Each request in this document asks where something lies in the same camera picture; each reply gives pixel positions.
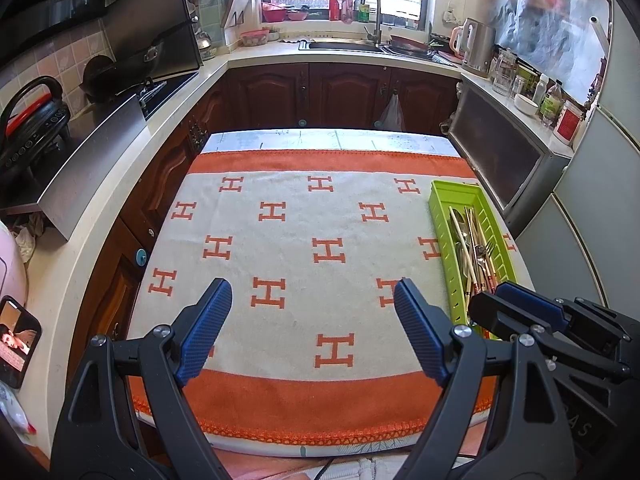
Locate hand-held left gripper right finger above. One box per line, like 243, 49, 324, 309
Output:
393, 277, 579, 480

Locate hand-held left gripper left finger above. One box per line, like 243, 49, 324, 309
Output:
49, 277, 234, 480

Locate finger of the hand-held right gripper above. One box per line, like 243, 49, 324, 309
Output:
494, 281, 569, 332
469, 291, 539, 342

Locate metal fork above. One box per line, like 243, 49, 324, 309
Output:
479, 241, 501, 291

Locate cream red striped chopstick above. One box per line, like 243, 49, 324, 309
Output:
448, 208, 476, 311

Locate green plastic utensil tray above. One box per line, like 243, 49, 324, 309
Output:
428, 180, 519, 342

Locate grey refrigerator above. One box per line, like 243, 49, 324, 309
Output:
515, 0, 640, 321

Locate orange and cream printed blanket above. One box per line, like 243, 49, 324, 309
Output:
125, 149, 521, 448

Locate grey glass door cabinet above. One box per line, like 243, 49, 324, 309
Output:
447, 80, 574, 242

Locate red labelled jar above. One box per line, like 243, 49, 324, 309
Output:
552, 100, 584, 146

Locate black smartphone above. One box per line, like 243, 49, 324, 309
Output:
0, 296, 42, 391

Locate steel side panel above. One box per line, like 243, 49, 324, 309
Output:
37, 94, 149, 242

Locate green labelled bottle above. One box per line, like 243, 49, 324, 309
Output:
540, 80, 564, 129

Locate crumpled rag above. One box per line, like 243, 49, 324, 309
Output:
14, 211, 47, 252

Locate white bowl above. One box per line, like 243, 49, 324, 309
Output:
514, 92, 540, 116

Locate pink rice cooker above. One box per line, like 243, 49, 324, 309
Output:
0, 220, 27, 302

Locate white plastic packet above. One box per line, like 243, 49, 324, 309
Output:
0, 385, 37, 437

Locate clear plastic bag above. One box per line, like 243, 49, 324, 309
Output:
375, 92, 406, 131

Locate clear glass pitcher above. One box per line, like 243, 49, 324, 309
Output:
492, 47, 519, 96

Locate brown wooden kitchen cabinets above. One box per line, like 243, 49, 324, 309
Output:
65, 62, 463, 361

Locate black electric kettle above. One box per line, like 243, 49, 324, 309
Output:
0, 76, 72, 181

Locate steel electric kettle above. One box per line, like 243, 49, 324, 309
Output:
460, 17, 497, 74

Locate black wok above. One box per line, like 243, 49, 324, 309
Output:
82, 35, 167, 102

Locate white kitchen countertop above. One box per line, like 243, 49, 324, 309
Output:
20, 35, 501, 461

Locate clear plastic sheet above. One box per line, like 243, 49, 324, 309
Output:
492, 0, 614, 106

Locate red dish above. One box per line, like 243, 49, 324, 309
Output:
387, 34, 437, 57

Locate small metal teapot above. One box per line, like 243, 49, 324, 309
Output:
195, 17, 217, 61

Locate steel kitchen sink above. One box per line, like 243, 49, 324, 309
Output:
299, 37, 392, 54

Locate steel stove splash guard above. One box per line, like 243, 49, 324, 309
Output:
105, 0, 204, 86

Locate steel kitchen faucet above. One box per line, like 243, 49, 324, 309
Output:
360, 0, 384, 46

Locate black range hood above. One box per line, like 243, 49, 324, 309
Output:
0, 0, 201, 61

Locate black cable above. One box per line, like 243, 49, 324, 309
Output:
309, 455, 347, 480

